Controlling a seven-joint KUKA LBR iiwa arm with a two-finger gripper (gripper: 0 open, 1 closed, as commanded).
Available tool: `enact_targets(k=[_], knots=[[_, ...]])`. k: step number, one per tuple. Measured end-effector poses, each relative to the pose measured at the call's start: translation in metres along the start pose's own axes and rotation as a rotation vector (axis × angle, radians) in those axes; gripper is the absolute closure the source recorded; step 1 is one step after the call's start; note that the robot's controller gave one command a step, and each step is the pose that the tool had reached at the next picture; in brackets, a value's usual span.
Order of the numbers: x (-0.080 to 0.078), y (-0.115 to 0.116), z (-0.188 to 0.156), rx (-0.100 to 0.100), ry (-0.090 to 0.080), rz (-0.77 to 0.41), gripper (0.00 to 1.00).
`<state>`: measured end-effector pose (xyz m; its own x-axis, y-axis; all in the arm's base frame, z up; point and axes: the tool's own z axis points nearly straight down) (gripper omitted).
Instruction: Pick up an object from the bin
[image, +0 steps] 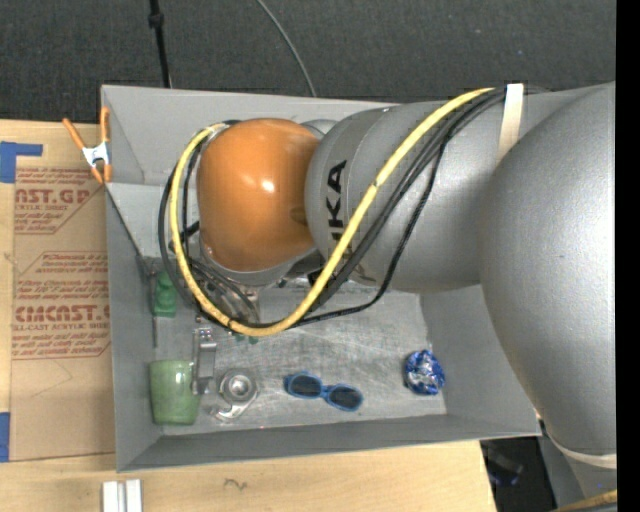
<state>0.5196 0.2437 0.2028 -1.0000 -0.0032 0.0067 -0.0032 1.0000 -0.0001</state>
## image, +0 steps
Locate green cup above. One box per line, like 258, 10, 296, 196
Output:
148, 358, 202, 427

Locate blue sunglasses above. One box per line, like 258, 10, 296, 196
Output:
282, 371, 365, 413

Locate green plastic toy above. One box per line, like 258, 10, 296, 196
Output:
151, 271, 178, 318

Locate brown cardboard board red print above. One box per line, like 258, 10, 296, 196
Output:
0, 118, 118, 464

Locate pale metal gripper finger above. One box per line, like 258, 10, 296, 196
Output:
191, 326, 218, 397

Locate grey metal bin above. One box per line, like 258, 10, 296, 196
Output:
99, 83, 544, 474

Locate blue and white crumpled packet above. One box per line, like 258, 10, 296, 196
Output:
403, 349, 447, 397

